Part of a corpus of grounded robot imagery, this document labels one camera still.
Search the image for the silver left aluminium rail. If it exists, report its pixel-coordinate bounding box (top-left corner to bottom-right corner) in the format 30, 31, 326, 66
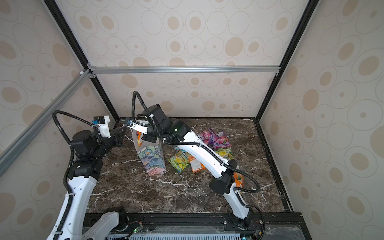
1, 70, 91, 175

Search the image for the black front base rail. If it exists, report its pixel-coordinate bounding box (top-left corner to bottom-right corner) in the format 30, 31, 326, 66
105, 212, 312, 240

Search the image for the silver aluminium rail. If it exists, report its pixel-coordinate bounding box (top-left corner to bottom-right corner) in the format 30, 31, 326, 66
1, 70, 91, 175
91, 66, 280, 74

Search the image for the white floral paper bag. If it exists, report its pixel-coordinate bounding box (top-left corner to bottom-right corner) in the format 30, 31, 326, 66
131, 129, 166, 176

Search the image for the black right corner post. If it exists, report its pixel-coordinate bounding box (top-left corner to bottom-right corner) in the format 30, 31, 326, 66
255, 0, 319, 123

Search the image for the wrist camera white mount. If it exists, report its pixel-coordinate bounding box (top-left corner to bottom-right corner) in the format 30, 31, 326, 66
92, 116, 111, 138
123, 118, 151, 134

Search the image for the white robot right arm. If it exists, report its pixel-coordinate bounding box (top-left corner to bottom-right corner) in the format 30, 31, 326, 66
143, 104, 261, 230

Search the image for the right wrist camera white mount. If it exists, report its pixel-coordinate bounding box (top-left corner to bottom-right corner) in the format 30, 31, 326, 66
123, 118, 151, 134

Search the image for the black left corner post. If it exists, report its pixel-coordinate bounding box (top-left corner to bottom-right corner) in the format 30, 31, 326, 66
44, 0, 121, 123

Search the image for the pink candy packet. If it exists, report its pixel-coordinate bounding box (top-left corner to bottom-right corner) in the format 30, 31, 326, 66
212, 132, 232, 150

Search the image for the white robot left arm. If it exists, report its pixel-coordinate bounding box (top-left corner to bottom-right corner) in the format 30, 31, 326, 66
48, 128, 129, 240

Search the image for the yellow green snack packet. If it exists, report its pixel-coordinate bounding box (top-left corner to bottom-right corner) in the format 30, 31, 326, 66
169, 150, 190, 173

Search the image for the silver rear aluminium rail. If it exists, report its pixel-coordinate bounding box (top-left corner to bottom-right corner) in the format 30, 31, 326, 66
91, 66, 280, 74

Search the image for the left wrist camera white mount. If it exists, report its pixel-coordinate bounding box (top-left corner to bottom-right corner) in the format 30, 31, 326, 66
92, 116, 111, 138

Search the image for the black corner post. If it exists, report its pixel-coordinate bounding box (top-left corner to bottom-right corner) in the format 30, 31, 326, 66
44, 0, 121, 123
255, 0, 319, 123

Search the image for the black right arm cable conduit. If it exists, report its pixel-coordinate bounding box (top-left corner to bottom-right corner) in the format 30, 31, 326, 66
131, 90, 266, 235

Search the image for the orange snack packet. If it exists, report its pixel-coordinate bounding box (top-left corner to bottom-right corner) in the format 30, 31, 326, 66
187, 153, 206, 173
234, 173, 244, 188

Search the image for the purple Fox's candy packet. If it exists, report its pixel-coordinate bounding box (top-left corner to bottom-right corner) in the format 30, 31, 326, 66
199, 128, 219, 149

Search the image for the green Fox's spring tea packet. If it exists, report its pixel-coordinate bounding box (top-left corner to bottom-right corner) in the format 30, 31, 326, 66
216, 148, 234, 161

